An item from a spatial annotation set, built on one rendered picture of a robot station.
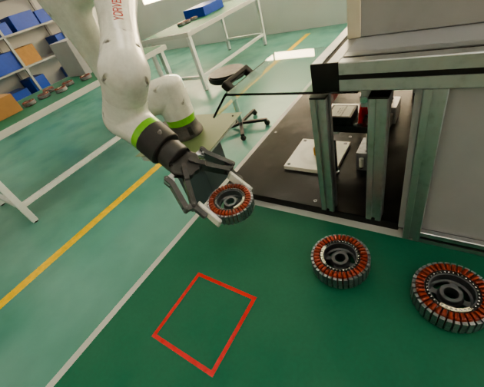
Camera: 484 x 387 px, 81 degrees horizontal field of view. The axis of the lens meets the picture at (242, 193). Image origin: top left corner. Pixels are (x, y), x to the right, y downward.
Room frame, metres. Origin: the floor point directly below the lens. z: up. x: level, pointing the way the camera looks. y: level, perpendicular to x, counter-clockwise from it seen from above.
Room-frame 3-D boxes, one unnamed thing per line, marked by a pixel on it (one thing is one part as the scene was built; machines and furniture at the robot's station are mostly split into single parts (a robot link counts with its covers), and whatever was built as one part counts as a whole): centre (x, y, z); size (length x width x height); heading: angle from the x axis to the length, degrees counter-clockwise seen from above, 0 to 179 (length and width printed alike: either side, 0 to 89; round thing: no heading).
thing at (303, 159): (0.68, -0.25, 0.78); 0.15 x 0.15 x 0.01; 46
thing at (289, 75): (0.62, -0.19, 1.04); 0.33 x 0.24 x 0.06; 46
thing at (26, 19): (6.60, 2.77, 1.40); 0.42 x 0.42 x 0.23; 46
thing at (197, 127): (1.22, 0.19, 0.78); 0.26 x 0.15 x 0.06; 65
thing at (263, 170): (0.76, -0.34, 0.76); 0.64 x 0.47 x 0.02; 136
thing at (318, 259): (0.33, -0.14, 0.77); 0.11 x 0.11 x 0.04
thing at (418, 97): (0.60, -0.52, 0.92); 0.66 x 0.01 x 0.30; 136
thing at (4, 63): (6.08, 3.26, 0.92); 0.42 x 0.42 x 0.29; 47
